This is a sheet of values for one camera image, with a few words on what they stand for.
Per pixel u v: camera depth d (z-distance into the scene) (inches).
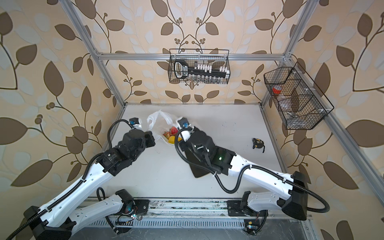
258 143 37.3
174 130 39.9
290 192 15.5
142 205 29.2
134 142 20.8
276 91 34.5
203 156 19.4
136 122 24.6
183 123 20.7
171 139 34.8
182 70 33.3
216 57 35.9
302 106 28.8
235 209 28.8
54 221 15.2
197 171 33.3
